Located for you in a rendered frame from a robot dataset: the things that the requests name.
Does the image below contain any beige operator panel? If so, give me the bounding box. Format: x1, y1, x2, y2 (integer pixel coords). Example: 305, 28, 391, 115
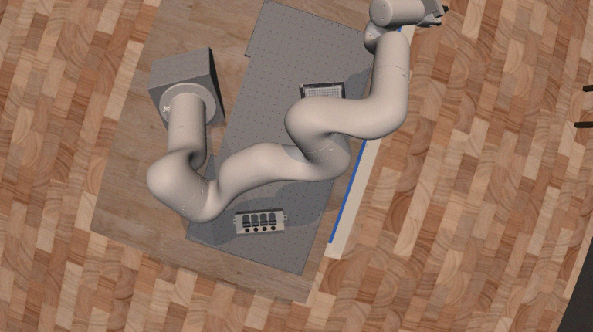
233, 208, 287, 234

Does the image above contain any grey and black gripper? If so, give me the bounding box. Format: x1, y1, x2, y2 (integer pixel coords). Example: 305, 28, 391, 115
415, 5, 449, 28

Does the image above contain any black rectangular frame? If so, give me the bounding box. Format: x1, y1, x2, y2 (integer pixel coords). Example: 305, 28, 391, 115
299, 81, 347, 99

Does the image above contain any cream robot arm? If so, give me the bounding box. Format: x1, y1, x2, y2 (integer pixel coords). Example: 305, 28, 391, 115
146, 0, 445, 224

